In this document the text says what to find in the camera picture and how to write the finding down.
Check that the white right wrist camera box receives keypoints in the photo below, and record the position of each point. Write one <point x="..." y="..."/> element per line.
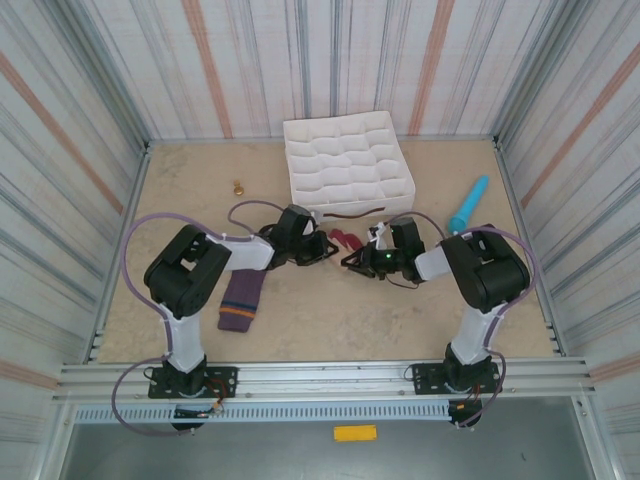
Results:
<point x="379" y="235"/>

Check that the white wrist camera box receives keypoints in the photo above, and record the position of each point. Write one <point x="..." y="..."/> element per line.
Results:
<point x="379" y="235"/>
<point x="311" y="222"/>

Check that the yellow label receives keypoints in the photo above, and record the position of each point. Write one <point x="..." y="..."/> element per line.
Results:
<point x="355" y="433"/>

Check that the purple striped sock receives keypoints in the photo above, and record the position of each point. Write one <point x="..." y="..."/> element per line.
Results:
<point x="242" y="300"/>

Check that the small gold knob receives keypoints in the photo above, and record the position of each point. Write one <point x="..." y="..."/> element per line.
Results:
<point x="239" y="189"/>

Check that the blue plastic tube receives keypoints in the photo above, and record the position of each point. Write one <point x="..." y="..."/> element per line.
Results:
<point x="470" y="202"/>

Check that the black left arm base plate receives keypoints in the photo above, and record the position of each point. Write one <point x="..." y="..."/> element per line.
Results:
<point x="225" y="382"/>

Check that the dark red sock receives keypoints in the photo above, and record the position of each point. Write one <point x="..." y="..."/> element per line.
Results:
<point x="345" y="239"/>

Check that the white fabric organizer box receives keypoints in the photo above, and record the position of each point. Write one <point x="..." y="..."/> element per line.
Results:
<point x="345" y="160"/>

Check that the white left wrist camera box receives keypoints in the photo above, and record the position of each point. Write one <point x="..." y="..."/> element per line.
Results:
<point x="311" y="222"/>

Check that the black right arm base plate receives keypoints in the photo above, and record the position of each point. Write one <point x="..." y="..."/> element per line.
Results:
<point x="425" y="380"/>

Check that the aluminium mounting rail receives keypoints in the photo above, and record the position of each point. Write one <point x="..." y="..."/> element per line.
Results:
<point x="325" y="382"/>

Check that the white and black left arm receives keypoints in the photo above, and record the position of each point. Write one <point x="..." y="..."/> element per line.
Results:
<point x="185" y="345"/>

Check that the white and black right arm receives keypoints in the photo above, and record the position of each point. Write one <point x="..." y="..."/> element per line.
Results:
<point x="475" y="335"/>

